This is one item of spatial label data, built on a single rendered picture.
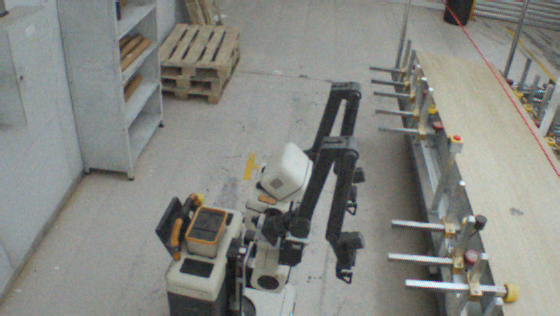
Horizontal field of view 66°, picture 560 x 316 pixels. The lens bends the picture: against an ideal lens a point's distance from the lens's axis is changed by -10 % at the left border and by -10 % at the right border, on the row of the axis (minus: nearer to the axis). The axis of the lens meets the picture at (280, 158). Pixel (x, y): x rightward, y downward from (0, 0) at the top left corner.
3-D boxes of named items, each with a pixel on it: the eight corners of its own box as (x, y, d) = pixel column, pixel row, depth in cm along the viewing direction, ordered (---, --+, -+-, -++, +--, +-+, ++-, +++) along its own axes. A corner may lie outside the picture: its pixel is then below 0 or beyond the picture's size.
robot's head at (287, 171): (256, 184, 188) (283, 166, 181) (266, 155, 205) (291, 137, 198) (280, 208, 192) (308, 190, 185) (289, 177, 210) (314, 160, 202)
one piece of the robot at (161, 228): (173, 272, 218) (149, 238, 207) (195, 223, 246) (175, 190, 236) (192, 270, 214) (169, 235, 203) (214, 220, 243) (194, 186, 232)
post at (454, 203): (434, 251, 253) (459, 183, 225) (433, 246, 255) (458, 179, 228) (440, 251, 252) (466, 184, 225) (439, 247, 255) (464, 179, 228)
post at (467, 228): (439, 288, 233) (469, 219, 206) (439, 282, 236) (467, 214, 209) (446, 288, 233) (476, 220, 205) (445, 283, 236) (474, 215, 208)
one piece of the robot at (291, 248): (268, 264, 208) (271, 229, 195) (279, 223, 230) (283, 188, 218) (304, 270, 206) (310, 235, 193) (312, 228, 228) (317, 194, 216)
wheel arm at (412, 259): (387, 263, 220) (388, 257, 218) (386, 258, 223) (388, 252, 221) (471, 270, 219) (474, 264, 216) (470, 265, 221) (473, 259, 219)
